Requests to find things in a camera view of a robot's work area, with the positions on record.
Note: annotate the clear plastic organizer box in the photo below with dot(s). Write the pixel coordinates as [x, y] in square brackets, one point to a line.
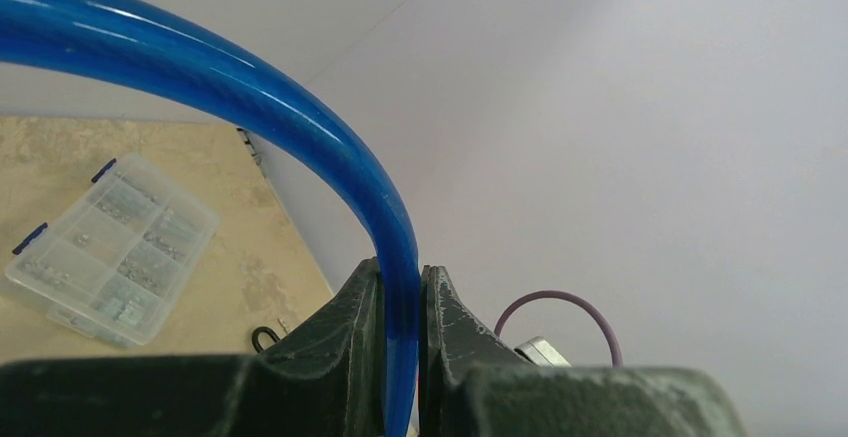
[114, 264]

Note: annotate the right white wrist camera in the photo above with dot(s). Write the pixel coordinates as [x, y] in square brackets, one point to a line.
[540, 352]

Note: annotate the black padlock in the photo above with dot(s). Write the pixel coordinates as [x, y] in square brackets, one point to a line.
[263, 337]

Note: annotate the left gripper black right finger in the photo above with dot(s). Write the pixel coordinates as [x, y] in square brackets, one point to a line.
[472, 384]

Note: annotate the black car key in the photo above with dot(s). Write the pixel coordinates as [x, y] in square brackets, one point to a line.
[283, 326]

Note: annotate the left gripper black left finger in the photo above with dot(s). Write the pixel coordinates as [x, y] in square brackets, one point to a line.
[325, 378]

